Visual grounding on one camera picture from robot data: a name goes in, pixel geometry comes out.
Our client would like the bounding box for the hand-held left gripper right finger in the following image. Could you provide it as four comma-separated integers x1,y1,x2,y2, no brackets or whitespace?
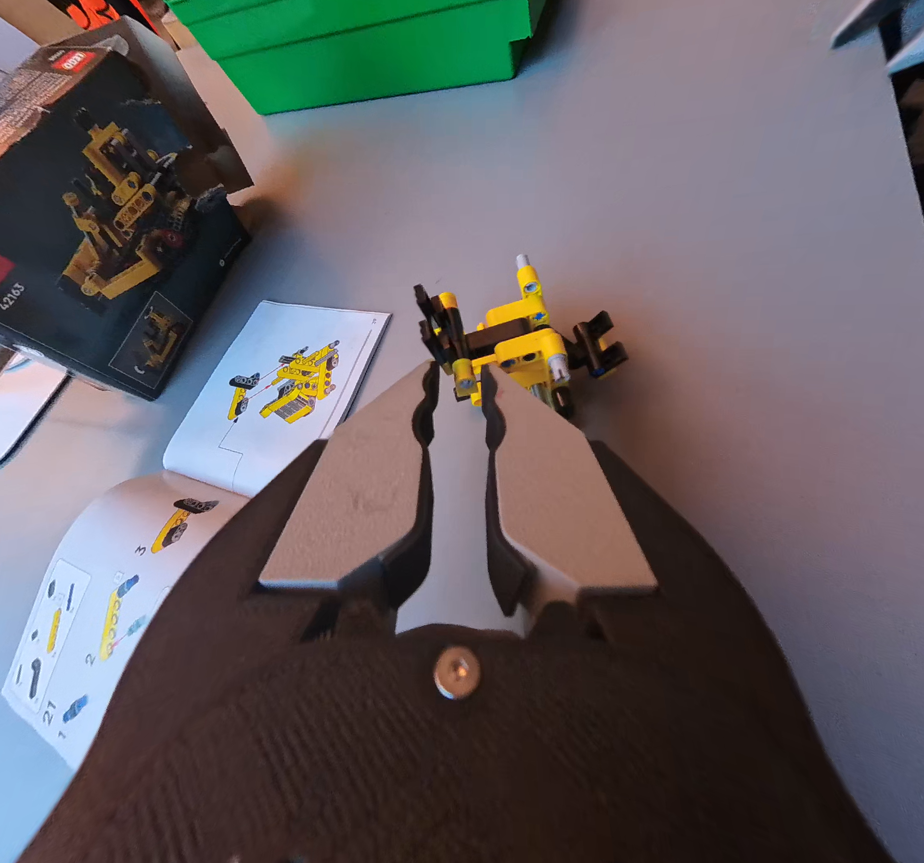
481,364,658,616

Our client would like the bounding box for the grey-blue panel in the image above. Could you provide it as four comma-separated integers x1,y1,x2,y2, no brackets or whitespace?
829,0,924,77

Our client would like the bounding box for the yellow black lego model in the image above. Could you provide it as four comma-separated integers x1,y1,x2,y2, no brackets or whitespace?
413,253,629,421

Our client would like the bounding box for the lego instruction booklet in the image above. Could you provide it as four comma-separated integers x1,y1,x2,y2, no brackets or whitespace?
0,299,393,770

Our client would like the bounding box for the lego set box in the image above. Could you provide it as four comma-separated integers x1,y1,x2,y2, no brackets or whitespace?
0,15,256,402

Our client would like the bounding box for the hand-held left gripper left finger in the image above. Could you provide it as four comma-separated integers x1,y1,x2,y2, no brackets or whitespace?
257,361,440,613

